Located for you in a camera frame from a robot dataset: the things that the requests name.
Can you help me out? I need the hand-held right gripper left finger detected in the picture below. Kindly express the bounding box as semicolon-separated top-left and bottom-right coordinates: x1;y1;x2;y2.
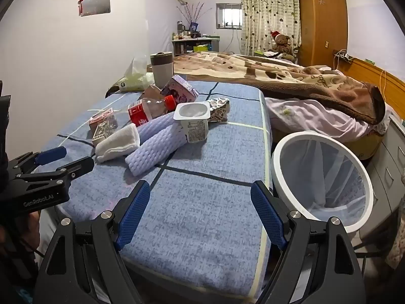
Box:
33;180;151;304

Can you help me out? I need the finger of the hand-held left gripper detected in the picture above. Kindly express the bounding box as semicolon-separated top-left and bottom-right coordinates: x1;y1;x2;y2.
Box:
18;156;95;184
7;146;68;177

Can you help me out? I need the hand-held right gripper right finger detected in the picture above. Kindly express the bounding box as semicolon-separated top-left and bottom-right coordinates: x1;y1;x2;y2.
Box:
250;180;364;304

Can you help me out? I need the orange pink cardboard box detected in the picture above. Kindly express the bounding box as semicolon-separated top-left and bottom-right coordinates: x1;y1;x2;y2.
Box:
88;108;114;138

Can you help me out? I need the white round waste bin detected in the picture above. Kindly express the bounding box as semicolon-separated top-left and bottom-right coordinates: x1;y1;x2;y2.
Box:
271;132;374;235

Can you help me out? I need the white folded napkin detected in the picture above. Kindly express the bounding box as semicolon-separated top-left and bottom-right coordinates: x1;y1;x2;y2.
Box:
95;123;140;164

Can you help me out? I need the purple foam net sleeve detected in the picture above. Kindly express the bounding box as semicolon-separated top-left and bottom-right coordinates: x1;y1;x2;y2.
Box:
136;111;178;148
125;123;188;177

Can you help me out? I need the blue checked tablecloth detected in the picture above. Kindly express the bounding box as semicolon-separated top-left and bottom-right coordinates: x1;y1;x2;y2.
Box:
41;81;273;301

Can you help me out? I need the red label cola bottle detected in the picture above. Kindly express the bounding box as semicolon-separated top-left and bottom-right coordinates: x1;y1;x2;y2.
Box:
128;96;177;128

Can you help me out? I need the white plastic yogurt cup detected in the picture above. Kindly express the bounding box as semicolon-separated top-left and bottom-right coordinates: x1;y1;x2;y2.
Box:
173;101;211;143

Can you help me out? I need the soft tissue pack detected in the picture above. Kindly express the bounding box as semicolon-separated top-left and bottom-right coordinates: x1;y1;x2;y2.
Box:
115;56;155;92

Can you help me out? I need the brown paper carton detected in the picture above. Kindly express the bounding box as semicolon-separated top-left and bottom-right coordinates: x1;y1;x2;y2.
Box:
140;84;166;102

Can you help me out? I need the pink duvet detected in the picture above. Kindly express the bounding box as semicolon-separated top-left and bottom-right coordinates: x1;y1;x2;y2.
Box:
264;97;380;144

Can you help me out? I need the purple drink carton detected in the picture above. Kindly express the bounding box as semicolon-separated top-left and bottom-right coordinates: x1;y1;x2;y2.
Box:
161;75;200;103

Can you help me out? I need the white and brown tumbler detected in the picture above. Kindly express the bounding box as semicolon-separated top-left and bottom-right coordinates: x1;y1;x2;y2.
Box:
150;51;174;89

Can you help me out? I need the grey drawer nightstand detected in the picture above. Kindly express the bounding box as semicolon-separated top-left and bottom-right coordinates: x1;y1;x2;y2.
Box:
361;114;405;239

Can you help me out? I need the brown printed blanket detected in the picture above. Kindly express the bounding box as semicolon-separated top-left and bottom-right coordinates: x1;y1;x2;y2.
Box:
173;51;387;125

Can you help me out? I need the brown teddy bear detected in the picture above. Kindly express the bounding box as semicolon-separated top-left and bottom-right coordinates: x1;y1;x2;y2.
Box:
267;31;297;59

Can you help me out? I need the cluttered shelf unit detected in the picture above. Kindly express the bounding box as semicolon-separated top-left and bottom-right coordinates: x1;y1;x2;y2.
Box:
172;35;220;55

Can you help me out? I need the wooden bed headboard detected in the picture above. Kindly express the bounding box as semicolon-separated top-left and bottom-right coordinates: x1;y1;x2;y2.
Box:
334;51;405;102

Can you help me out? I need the vase of dry branches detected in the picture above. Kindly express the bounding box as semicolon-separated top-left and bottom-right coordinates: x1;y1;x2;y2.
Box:
177;3;210;33

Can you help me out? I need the wooden wardrobe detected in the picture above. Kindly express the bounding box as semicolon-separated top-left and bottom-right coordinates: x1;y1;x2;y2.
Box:
297;0;349;68

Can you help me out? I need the patterned window curtain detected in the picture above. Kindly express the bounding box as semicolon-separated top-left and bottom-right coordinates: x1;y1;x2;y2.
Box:
240;0;300;56

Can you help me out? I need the small barred window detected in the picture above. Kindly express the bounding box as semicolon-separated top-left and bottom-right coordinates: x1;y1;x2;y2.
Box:
216;3;244;29

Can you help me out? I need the pale charging cable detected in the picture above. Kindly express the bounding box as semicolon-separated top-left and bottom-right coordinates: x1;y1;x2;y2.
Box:
380;69;388;102

